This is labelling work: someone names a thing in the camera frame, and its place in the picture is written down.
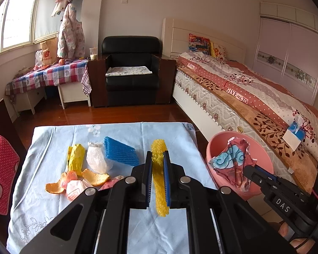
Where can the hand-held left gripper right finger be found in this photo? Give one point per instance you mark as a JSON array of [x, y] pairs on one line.
[[166, 180]]

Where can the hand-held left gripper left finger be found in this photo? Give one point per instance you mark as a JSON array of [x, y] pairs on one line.
[[149, 180]]

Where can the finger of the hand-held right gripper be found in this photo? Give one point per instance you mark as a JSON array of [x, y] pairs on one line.
[[266, 173], [255, 176]]

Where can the printed paper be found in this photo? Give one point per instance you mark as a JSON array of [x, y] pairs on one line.
[[228, 161]]

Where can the yellow foam net sleeve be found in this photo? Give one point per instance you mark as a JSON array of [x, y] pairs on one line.
[[159, 148]]

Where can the blue foam net sleeve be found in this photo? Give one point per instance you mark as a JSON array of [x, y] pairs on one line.
[[119, 150]]

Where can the pink plastic basin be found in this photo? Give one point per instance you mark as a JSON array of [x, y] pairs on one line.
[[218, 144]]

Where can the yellow plastic bag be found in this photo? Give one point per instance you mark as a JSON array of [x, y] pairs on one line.
[[76, 156]]

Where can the person's right hand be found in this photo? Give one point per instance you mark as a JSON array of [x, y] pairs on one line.
[[284, 231]]

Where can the red crumpled wrapper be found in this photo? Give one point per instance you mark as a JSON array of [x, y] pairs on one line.
[[110, 184]]

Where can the brown leaf-print sheet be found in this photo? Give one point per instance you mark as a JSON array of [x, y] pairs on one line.
[[267, 129]]

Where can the blue white tissue pack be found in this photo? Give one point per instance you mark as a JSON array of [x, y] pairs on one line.
[[294, 135]]

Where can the orange peel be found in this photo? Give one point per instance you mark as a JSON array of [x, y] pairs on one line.
[[95, 178], [54, 187]]

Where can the clear plastic bag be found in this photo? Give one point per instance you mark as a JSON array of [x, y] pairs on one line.
[[96, 158]]

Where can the pink white crumpled wrapper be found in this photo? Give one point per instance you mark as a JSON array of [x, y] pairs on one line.
[[74, 190]]

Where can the pink patchwork quilt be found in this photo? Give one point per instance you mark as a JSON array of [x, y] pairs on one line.
[[254, 90]]

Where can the white quilted mattress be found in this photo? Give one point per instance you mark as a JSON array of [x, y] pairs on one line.
[[201, 95]]

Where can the dark wooden cabinet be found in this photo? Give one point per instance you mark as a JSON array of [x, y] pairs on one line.
[[165, 79], [96, 84]]

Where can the light blue tablecloth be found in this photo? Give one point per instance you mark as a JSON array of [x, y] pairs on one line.
[[42, 203]]

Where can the floral seat pad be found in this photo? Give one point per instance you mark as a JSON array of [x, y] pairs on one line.
[[127, 71]]

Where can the white desk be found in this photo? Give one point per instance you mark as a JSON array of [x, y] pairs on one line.
[[74, 92]]

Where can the white sliding-door wardrobe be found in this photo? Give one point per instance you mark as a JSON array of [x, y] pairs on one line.
[[273, 45]]

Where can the yellow flower pillow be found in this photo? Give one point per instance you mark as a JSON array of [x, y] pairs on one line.
[[218, 50]]

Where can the black leather armchair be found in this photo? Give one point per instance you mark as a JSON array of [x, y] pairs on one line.
[[132, 46]]

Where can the drink cup with straw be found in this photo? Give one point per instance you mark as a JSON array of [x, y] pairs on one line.
[[93, 54]]

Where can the colourful printed pillow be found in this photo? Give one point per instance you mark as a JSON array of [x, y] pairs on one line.
[[198, 43]]

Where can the bed with patterned bedding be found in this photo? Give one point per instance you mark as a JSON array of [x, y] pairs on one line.
[[175, 39]]

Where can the checkered tablecloth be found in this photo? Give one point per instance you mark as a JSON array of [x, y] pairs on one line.
[[55, 71]]

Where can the orange fruit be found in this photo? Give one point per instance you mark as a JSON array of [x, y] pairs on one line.
[[61, 62]]

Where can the red polka-dot cushion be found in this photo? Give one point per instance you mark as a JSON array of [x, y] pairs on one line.
[[2, 158]]

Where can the dark wooden furniture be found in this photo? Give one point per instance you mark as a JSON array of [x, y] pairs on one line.
[[0, 119]]

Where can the brown paper shopping bag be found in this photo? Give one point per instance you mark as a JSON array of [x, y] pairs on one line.
[[49, 53]]

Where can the clear bag on desk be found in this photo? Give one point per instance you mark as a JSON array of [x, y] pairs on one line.
[[39, 59]]

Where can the hanging floral padded jacket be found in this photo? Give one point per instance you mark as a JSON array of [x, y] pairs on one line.
[[70, 31]]

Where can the grey roller blind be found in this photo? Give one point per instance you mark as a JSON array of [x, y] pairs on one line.
[[47, 18]]

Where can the hanging small printed garment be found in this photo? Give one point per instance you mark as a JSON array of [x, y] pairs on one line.
[[59, 6]]

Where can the window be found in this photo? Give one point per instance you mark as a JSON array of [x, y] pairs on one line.
[[16, 18]]

